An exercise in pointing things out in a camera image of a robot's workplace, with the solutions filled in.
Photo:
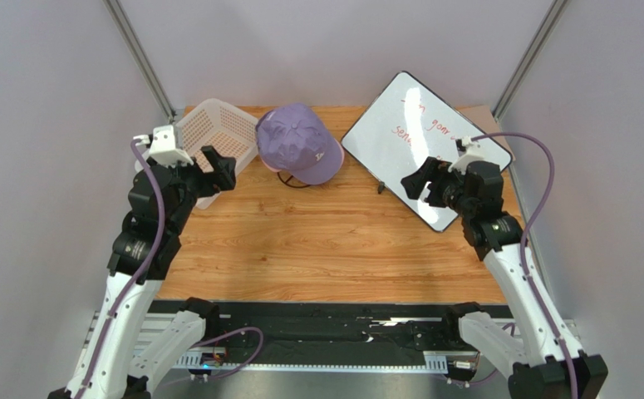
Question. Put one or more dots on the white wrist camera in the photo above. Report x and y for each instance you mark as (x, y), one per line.
(469, 151)
(163, 146)

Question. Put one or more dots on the black wire hat stand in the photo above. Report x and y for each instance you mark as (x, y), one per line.
(290, 181)

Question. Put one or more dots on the white plastic basket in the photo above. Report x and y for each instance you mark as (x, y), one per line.
(230, 130)

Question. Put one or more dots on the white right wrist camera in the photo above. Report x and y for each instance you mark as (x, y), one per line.
(469, 151)

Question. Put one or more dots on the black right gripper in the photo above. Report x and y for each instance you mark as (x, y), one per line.
(432, 184)

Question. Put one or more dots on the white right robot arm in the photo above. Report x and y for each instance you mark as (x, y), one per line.
(546, 361)

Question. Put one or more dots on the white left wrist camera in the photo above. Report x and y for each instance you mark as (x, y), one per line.
(163, 146)

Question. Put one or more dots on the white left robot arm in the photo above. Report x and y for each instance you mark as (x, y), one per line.
(162, 198)

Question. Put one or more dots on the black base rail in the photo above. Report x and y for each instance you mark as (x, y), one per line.
(334, 334)

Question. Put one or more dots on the white dry-erase board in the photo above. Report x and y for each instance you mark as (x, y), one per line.
(406, 124)

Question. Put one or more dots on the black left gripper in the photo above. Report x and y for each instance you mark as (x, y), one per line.
(223, 165)

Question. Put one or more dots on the lavender cap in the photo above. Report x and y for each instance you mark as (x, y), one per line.
(294, 139)

